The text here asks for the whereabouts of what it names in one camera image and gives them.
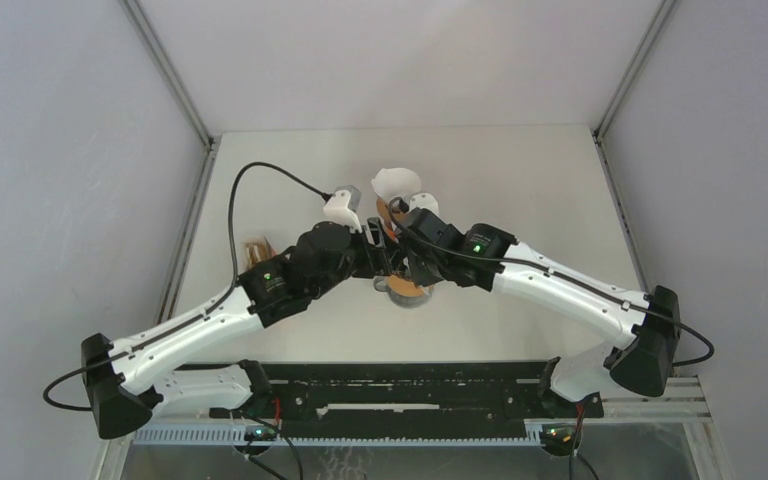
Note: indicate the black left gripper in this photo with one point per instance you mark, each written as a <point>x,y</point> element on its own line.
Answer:
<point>380,251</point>

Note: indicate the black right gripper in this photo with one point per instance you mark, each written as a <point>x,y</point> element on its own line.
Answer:
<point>420,276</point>

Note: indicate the white paper coffee filter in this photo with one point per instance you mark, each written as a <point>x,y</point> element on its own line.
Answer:
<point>390,183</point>

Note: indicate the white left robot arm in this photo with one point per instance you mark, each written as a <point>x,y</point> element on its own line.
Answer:
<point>123,377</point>

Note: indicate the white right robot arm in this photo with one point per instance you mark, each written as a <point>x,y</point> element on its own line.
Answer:
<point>639,331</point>

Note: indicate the orange coffee filter box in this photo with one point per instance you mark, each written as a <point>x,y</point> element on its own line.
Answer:
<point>257,250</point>

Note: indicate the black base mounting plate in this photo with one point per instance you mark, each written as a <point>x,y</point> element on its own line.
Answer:
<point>484,401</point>

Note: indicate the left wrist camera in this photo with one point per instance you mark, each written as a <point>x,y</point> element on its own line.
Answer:
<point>341,208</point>

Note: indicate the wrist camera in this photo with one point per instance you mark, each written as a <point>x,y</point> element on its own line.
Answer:
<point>341,208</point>
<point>401,206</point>

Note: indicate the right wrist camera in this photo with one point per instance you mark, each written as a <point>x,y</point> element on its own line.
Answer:
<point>401,206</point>

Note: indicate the aluminium frame rail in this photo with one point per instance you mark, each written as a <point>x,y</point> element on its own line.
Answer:
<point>138,16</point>

